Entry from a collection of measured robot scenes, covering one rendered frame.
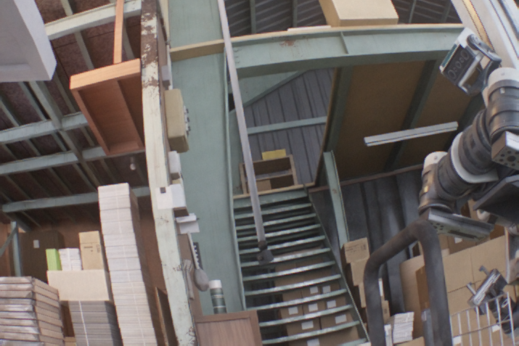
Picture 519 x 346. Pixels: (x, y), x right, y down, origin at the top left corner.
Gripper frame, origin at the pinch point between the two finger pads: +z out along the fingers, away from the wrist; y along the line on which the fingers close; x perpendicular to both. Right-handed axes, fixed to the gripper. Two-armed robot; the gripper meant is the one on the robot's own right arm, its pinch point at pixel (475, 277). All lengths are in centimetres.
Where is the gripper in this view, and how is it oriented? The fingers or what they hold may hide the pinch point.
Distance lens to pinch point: 159.9
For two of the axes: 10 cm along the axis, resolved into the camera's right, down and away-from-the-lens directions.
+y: -7.4, 6.2, -2.7
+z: -6.7, -7.1, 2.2
